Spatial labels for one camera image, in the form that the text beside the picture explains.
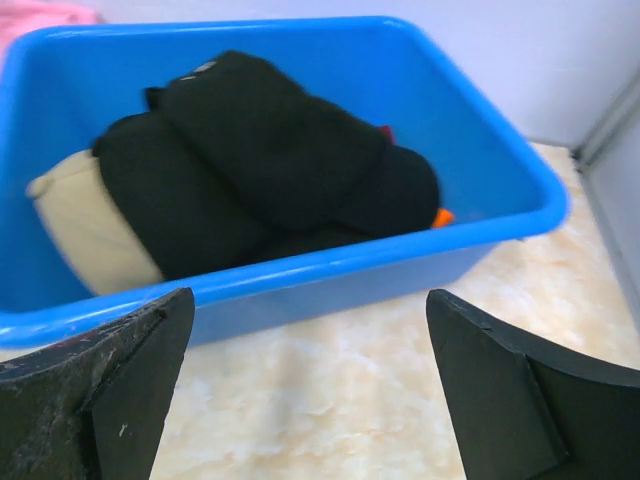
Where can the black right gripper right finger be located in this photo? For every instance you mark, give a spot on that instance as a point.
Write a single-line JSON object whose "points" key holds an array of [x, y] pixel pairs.
{"points": [[523, 407]]}

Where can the pink cloth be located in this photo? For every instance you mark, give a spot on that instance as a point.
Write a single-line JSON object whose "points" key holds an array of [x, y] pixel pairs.
{"points": [[21, 17]]}

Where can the black cap with gold embroidery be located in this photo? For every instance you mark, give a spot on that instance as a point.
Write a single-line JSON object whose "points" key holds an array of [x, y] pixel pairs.
{"points": [[191, 221]]}

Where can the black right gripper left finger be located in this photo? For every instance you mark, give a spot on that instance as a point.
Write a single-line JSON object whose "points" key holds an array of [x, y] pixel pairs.
{"points": [[94, 406]]}

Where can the dark red cap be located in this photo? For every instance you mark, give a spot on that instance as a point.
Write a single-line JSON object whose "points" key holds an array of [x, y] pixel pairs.
{"points": [[388, 134]]}

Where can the blue plastic bin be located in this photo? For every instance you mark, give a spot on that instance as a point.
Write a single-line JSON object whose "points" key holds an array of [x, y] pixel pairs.
{"points": [[63, 86]]}

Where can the beige cap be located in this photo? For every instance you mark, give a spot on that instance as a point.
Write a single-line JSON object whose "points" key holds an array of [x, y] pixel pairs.
{"points": [[88, 230]]}

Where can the orange cap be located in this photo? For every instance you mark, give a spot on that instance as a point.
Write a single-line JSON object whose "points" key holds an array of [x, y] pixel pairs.
{"points": [[443, 218]]}

